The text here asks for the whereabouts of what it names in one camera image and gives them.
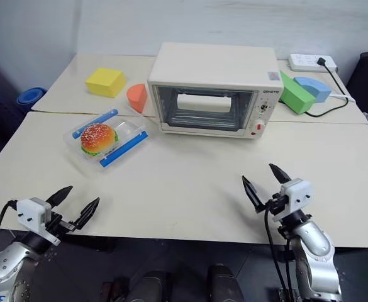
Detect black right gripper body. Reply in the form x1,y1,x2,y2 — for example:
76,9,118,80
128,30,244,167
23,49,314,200
264,193,289,217

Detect white power strip cable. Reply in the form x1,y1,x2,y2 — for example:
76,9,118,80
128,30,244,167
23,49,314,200
328,92,358,104

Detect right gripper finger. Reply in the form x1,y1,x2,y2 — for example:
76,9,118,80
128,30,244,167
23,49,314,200
242,175,266,214
269,163,294,186

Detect blue foam quarter-round block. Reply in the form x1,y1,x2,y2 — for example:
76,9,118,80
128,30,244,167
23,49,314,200
293,76,333,104

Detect cream toaster oven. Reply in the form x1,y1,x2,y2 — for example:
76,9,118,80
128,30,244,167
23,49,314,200
147,42,284,142

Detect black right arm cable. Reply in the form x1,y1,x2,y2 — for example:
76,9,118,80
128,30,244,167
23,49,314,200
264,206,298,302

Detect yellow foam block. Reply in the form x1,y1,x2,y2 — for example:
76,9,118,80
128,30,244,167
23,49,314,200
85,67,126,99

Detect white power strip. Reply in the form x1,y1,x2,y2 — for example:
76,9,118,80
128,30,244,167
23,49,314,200
287,53,339,74

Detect green foam block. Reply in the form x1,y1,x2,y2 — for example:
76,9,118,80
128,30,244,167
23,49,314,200
279,70,316,116

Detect blue round container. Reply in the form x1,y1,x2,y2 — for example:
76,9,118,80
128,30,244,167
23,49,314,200
16,87,48,113

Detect toy hamburger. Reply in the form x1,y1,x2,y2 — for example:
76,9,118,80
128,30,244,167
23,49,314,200
80,123,119,157

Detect black plug and cable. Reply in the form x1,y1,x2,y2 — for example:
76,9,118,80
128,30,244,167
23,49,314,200
303,57,350,118

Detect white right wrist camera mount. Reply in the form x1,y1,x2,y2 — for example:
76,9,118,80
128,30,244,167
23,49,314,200
279,177,314,221

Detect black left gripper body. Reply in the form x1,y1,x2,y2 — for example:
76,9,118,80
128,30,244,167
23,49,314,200
45,211,81,237

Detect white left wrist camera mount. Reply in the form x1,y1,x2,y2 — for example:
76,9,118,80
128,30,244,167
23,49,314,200
16,197,62,247

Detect clear plastic tray blue clips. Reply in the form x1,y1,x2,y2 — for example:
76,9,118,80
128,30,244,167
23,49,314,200
63,106,149,172

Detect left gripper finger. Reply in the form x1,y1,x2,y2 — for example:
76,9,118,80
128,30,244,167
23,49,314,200
73,197,101,230
46,185,74,208

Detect dark rounded shape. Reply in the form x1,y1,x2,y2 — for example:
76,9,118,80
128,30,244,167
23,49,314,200
204,263,245,302

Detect orange foam wedge block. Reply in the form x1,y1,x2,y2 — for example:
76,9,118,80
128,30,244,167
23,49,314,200
126,83,148,115

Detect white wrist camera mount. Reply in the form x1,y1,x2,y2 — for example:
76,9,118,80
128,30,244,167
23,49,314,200
16,197,62,247
279,177,314,221

